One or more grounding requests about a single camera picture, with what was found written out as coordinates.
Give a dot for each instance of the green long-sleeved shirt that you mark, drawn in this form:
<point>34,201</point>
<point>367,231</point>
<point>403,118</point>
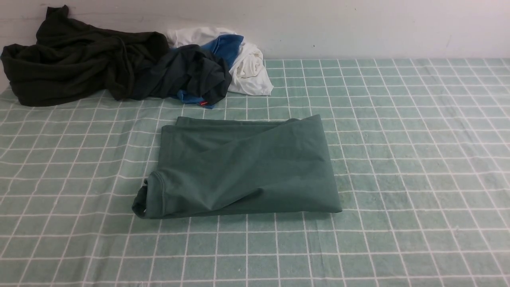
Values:
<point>228,167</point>

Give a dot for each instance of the dark olive crumpled garment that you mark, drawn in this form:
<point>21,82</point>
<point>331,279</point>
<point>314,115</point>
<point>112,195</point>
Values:
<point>72,60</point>

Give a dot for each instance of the blue crumpled garment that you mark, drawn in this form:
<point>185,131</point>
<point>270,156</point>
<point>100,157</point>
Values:
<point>225,48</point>

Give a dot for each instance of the dark grey crumpled garment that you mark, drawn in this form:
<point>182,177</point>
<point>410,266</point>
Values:
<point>190,69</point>

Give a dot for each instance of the green checkered tablecloth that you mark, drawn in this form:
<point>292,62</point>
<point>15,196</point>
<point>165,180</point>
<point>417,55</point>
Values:
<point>420,150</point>

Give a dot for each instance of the white crumpled garment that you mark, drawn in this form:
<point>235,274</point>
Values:
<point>249,75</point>

